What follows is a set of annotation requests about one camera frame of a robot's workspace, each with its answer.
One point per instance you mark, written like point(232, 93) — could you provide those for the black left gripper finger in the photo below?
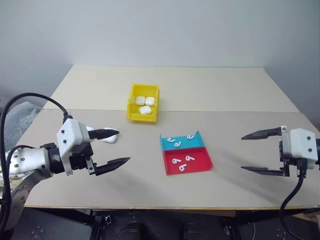
point(103, 133)
point(112, 164)

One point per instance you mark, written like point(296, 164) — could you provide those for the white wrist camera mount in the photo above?
point(298, 145)
point(70, 135)

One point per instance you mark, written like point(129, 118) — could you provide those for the red plastic tray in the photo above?
point(195, 166)

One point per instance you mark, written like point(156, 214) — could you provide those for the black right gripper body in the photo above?
point(290, 163)

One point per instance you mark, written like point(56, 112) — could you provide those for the black frame under table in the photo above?
point(162, 220)

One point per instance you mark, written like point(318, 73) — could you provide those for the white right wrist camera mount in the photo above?
point(298, 145)

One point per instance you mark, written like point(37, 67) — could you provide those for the white earbud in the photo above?
point(170, 140)
point(177, 144)
point(189, 158)
point(176, 161)
point(190, 136)
point(182, 168)

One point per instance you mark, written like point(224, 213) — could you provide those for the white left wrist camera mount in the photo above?
point(70, 135)

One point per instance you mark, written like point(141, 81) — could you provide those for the yellow plastic bin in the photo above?
point(142, 118)

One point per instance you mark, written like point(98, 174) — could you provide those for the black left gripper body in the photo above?
point(80, 158)

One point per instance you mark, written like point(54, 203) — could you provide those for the blue plastic tray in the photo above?
point(185, 144)

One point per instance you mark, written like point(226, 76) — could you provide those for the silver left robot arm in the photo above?
point(27, 160)

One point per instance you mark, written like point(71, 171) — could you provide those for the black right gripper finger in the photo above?
point(265, 170)
point(265, 133)

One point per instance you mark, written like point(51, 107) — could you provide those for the grey quilted cloth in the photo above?
point(21, 117)

